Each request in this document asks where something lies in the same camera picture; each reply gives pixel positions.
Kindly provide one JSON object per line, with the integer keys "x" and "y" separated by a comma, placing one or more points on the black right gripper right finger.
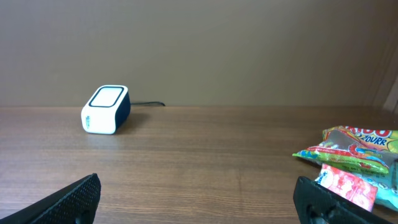
{"x": 316, "y": 204}

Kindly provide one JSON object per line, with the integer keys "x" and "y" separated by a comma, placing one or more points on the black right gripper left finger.
{"x": 75, "y": 203}

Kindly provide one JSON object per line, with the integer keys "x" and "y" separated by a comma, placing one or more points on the small red white box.
{"x": 348, "y": 186}

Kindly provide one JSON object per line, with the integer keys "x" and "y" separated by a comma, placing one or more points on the Haribo gummy candy bag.
{"x": 367, "y": 151}

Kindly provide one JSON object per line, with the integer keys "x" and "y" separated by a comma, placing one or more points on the light blue tissue pack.
{"x": 387, "y": 187}

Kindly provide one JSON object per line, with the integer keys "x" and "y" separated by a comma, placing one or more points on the white barcode scanner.
{"x": 106, "y": 110}

